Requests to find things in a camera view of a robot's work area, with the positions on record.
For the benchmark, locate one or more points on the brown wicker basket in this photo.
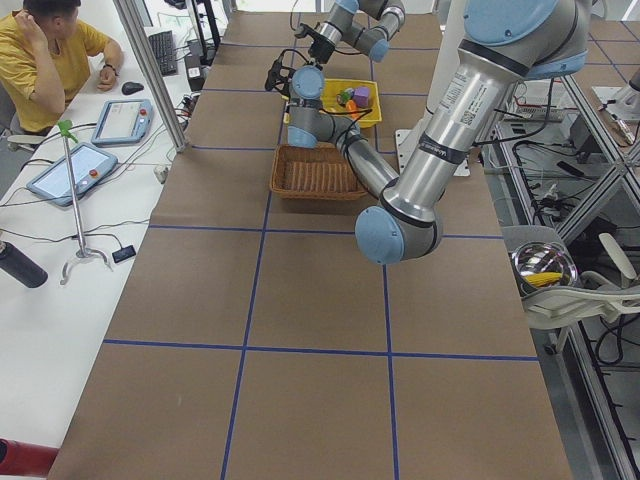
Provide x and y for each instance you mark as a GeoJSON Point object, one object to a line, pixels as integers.
{"type": "Point", "coordinates": [320, 173]}

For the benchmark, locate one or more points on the purple block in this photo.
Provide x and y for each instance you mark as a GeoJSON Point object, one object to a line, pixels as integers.
{"type": "Point", "coordinates": [362, 96]}

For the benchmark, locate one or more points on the black water bottle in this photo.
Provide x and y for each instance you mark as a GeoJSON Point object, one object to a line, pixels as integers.
{"type": "Point", "coordinates": [15, 263]}

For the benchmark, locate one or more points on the person in yellow shirt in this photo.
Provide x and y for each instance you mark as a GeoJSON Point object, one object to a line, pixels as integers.
{"type": "Point", "coordinates": [45, 52]}

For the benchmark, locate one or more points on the black keyboard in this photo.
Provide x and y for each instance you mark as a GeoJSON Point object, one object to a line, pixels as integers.
{"type": "Point", "coordinates": [164, 51]}

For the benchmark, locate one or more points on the aluminium frame post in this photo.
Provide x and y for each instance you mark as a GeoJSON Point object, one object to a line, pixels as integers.
{"type": "Point", "coordinates": [132, 23]}

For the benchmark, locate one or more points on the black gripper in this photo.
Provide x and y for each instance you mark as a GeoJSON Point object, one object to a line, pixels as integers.
{"type": "Point", "coordinates": [318, 49]}

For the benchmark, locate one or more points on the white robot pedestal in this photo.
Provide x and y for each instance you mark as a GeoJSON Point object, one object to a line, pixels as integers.
{"type": "Point", "coordinates": [446, 65]}

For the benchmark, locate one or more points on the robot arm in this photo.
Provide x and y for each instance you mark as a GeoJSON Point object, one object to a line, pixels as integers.
{"type": "Point", "coordinates": [503, 42]}
{"type": "Point", "coordinates": [366, 26]}

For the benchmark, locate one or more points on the black computer mouse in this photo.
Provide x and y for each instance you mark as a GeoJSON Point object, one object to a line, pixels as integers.
{"type": "Point", "coordinates": [130, 88]}

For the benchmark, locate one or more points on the far teach pendant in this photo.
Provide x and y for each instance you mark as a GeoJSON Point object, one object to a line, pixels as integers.
{"type": "Point", "coordinates": [123, 122]}

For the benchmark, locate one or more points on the small grey can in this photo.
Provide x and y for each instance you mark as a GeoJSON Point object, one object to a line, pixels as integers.
{"type": "Point", "coordinates": [344, 96]}

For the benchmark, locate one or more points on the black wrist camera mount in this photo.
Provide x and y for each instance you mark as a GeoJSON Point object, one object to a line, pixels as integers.
{"type": "Point", "coordinates": [304, 30]}

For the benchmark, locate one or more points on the yellow plastic basket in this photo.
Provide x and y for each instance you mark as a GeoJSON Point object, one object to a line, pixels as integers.
{"type": "Point", "coordinates": [360, 112]}

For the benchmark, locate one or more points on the metal pot with corn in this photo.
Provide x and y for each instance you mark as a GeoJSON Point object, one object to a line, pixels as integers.
{"type": "Point", "coordinates": [539, 265]}

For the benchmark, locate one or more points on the orange toy carrot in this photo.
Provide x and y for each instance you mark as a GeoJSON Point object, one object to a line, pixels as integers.
{"type": "Point", "coordinates": [352, 107]}

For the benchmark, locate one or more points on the green grabber stick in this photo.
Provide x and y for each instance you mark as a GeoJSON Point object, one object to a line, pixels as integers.
{"type": "Point", "coordinates": [84, 253]}

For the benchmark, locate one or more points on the small black adapter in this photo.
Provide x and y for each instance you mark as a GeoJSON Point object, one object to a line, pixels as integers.
{"type": "Point", "coordinates": [123, 254]}

